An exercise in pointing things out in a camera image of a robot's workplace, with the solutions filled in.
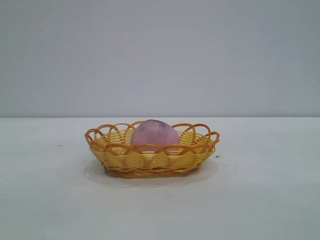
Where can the pink toy peach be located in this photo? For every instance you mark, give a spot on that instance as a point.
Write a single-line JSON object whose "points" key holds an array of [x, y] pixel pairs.
{"points": [[155, 135]]}

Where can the yellow woven plastic basket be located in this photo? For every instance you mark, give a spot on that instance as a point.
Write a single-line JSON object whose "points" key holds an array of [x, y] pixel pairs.
{"points": [[150, 162]]}

